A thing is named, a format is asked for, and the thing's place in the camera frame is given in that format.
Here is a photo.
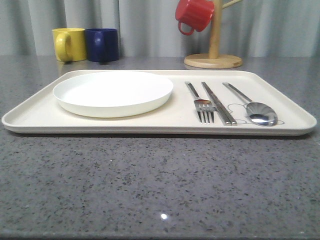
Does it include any beige rabbit print tray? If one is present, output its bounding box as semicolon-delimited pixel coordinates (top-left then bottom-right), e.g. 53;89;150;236
2;70;317;136

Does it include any wooden mug tree stand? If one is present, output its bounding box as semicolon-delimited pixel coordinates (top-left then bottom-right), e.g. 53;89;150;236
184;0;243;69

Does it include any dark blue mug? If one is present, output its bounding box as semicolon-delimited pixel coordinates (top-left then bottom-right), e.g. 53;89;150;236
84;28;120;62

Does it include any red mug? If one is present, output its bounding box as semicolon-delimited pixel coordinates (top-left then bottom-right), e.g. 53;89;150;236
175;0;215;36

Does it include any silver metal fork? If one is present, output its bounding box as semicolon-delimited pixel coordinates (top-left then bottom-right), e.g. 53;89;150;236
184;81;216;124

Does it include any silver metal chopsticks pair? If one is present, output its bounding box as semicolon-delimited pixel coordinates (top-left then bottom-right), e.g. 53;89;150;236
201;81;237;126

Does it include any white round plate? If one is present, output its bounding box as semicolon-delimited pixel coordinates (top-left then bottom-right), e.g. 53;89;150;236
52;70;174;118

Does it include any yellow mug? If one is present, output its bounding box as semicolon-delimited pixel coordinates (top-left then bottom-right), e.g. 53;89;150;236
52;28;87;62

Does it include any silver metal spoon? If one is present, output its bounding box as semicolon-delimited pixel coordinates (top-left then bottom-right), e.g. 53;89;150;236
222;82;278;127

